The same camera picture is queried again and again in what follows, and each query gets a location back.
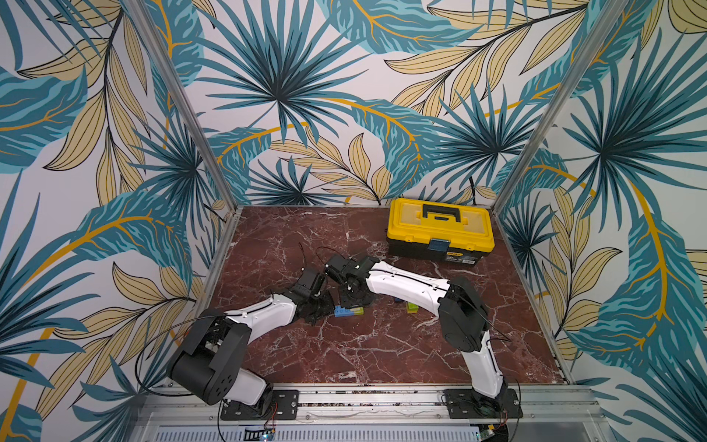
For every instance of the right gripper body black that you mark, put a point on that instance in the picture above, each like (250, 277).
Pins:
(354, 293)

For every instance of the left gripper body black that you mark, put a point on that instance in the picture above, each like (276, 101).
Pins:
(322, 307)

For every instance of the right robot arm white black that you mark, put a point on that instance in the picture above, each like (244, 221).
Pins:
(461, 314)

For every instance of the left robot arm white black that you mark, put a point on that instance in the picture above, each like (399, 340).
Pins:
(208, 363)

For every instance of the blue 2x4 lego brick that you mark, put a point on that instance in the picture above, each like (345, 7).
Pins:
(341, 312)

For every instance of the yellow black toolbox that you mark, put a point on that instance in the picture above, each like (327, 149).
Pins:
(439, 232)

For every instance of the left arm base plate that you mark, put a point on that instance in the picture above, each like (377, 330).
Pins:
(282, 405)

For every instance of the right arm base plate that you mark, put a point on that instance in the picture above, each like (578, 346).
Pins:
(468, 404)

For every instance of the aluminium front rail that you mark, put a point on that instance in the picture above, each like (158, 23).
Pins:
(377, 412)

